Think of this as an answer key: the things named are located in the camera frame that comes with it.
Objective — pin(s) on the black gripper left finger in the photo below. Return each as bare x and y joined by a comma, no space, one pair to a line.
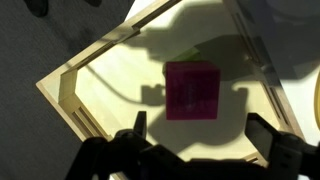
140,121

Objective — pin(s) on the lime green dice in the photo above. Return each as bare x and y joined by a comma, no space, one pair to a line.
190,55

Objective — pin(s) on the pink dice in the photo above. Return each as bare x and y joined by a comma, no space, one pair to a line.
192,90

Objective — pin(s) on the wooden tray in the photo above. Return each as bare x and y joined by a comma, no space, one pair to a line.
110,86

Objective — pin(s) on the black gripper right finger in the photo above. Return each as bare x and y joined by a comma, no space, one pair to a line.
263,133

